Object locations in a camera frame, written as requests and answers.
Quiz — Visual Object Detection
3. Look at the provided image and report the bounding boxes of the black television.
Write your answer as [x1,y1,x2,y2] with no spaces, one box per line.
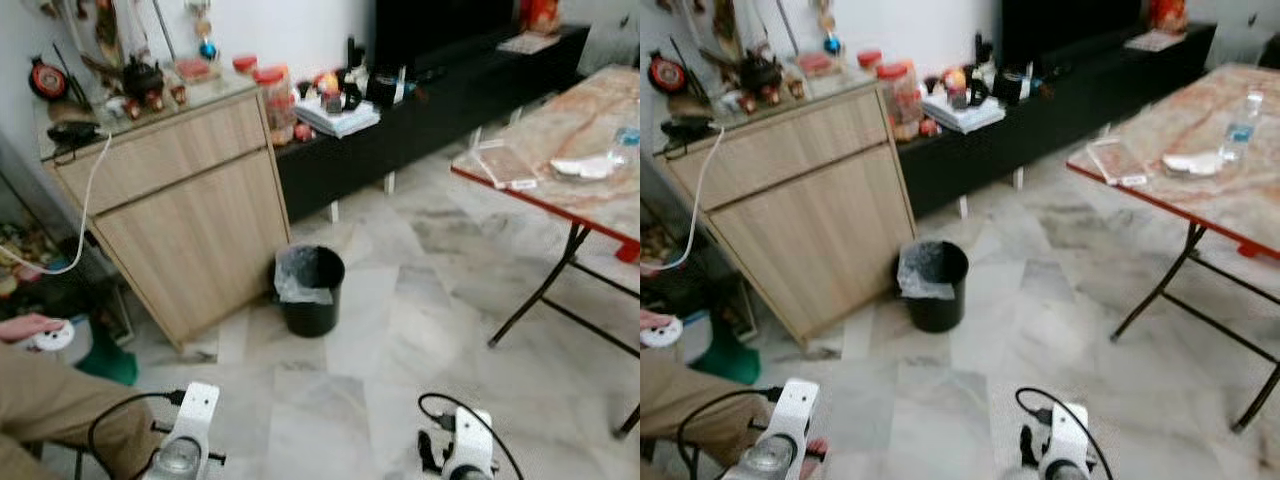
[374,0,522,73]
[999,0,1145,69]

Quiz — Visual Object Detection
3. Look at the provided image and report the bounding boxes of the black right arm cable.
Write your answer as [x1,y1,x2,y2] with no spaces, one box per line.
[417,392,525,480]
[1014,386,1115,480]

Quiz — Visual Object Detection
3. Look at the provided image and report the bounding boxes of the light wooden cabinet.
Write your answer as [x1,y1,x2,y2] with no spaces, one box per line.
[655,76,917,347]
[40,84,293,352]

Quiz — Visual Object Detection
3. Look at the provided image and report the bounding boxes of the black rubbish bin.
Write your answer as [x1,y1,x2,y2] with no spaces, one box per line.
[897,240,971,334]
[275,244,347,338]

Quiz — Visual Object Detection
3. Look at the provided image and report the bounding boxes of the dark cluttered shelf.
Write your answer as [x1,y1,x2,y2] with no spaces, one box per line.
[0,130,133,346]
[640,150,757,343]

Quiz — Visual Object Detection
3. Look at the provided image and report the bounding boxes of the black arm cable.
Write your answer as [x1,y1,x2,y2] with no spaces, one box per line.
[87,389,188,480]
[1014,386,1115,480]
[417,392,525,480]
[676,386,786,480]

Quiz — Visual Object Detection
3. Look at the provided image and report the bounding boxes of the white stack of papers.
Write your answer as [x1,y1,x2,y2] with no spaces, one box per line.
[919,94,1007,134]
[294,99,382,139]

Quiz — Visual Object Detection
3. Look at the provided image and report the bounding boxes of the dark incense burner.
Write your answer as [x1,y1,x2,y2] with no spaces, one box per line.
[734,51,787,98]
[119,58,167,103]

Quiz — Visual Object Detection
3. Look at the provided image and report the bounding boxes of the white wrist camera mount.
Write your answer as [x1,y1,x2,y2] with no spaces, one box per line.
[144,382,222,480]
[1038,402,1092,480]
[724,378,820,480]
[439,406,497,480]

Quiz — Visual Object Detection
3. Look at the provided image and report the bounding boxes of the black telephone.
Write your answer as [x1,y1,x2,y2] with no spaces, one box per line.
[659,114,717,147]
[44,119,103,153]

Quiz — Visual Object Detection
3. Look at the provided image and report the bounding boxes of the black box with white label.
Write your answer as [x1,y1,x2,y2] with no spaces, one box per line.
[994,64,1034,105]
[366,67,407,110]

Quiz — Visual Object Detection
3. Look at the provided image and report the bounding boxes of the clear flat plastic box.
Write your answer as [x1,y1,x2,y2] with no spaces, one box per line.
[474,142,542,192]
[1086,139,1150,188]

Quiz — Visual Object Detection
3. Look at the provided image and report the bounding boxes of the orange red ornament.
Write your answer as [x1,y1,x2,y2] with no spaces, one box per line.
[1146,0,1190,32]
[519,0,562,35]

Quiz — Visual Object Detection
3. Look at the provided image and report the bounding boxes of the clear plastic bin liner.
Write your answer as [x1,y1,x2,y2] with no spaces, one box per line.
[897,242,957,301]
[275,246,334,305]

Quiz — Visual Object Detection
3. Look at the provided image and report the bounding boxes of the clear plastic water bottle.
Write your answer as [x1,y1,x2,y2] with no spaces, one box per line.
[611,125,641,167]
[1221,91,1264,164]

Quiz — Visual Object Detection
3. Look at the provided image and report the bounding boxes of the pale flat book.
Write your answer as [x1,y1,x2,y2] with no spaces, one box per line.
[1122,29,1187,52]
[496,31,562,55]

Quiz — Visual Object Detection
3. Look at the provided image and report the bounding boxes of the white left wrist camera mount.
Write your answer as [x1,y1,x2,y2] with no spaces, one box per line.
[144,382,222,480]
[724,378,820,480]

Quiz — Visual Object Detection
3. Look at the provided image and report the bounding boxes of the white power cable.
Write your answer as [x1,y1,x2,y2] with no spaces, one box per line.
[0,129,114,277]
[654,126,727,272]

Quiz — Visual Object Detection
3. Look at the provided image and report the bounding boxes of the green plastic object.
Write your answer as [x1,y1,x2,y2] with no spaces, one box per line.
[74,320,140,387]
[689,316,762,387]

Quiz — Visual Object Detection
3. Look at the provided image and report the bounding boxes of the person's leg khaki trousers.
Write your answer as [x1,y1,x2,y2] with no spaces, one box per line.
[0,342,163,480]
[640,345,777,480]

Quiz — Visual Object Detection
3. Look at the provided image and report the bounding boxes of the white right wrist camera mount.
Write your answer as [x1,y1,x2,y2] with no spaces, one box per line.
[439,406,497,480]
[1038,402,1092,480]

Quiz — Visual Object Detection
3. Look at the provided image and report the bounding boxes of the large red lid snack jar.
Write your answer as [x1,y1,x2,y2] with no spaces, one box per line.
[876,61,924,143]
[252,66,299,148]

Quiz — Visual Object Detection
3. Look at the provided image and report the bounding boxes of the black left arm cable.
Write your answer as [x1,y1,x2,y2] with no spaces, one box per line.
[87,389,188,480]
[676,386,786,480]

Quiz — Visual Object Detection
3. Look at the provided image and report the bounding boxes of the marble top folding table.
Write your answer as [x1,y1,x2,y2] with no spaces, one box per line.
[450,65,641,441]
[1065,63,1280,434]

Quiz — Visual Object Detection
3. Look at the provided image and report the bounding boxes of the long black tv bench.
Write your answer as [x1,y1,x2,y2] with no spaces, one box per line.
[897,22,1219,218]
[275,25,592,223]

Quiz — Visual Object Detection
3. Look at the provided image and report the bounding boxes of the red black round ornament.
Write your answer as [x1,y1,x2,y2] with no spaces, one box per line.
[27,56,70,102]
[647,51,690,97]

